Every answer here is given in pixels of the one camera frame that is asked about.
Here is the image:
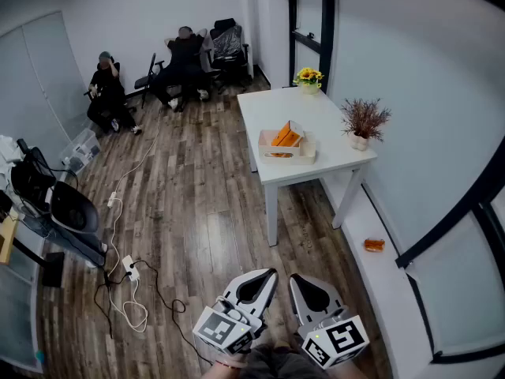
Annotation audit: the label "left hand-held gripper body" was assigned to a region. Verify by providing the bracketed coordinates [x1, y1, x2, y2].
[192, 295, 266, 357]

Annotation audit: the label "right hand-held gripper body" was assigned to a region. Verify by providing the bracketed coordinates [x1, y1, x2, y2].
[297, 308, 371, 370]

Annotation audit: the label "person's left forearm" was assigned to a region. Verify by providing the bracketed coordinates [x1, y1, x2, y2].
[200, 359, 253, 379]

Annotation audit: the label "black rectangular block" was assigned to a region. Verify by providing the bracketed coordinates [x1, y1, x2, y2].
[42, 251, 66, 289]

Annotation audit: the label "white window sill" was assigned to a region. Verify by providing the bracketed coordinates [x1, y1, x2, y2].
[320, 171, 439, 379]

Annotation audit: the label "person's grey trousers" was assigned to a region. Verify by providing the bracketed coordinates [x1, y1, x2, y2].
[240, 342, 331, 379]

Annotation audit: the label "large white power strip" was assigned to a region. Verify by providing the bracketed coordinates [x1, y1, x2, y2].
[121, 254, 141, 283]

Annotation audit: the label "pale wooden crate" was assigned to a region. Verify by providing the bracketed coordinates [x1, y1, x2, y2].
[258, 129, 317, 167]

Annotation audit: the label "dried plant in white pot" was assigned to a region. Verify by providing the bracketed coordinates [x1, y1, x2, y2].
[339, 97, 393, 152]

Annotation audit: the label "black plastic chair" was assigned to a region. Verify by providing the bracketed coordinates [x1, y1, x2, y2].
[50, 180, 101, 236]

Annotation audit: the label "white table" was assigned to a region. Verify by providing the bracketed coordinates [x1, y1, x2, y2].
[236, 87, 379, 248]

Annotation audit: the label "clear plastic storage bin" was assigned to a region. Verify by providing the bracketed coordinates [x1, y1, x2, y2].
[58, 127, 102, 175]

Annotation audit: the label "sunflowers in white pot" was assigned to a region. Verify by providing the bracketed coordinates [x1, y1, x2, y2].
[292, 66, 325, 96]

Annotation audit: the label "black folding chair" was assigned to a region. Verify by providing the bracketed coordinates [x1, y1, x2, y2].
[133, 52, 165, 110]

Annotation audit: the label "wooden board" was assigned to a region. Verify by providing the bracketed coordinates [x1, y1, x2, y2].
[0, 207, 21, 266]

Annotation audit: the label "plastic-covered black office chair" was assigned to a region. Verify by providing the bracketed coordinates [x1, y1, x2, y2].
[208, 17, 254, 95]

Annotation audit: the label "white cloth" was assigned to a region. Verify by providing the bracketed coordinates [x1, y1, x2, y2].
[0, 133, 25, 191]

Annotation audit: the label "frosted glass door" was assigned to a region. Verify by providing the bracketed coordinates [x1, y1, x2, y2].
[0, 9, 92, 165]

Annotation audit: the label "black cable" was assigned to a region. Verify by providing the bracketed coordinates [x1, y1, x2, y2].
[92, 268, 132, 340]
[132, 259, 216, 366]

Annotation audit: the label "white power strip with cables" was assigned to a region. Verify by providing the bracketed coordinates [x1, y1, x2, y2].
[106, 205, 150, 334]

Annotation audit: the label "white power cable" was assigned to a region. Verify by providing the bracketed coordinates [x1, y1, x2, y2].
[113, 108, 163, 197]

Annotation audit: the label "black window frame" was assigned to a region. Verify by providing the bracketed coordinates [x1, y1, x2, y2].
[286, 0, 505, 366]

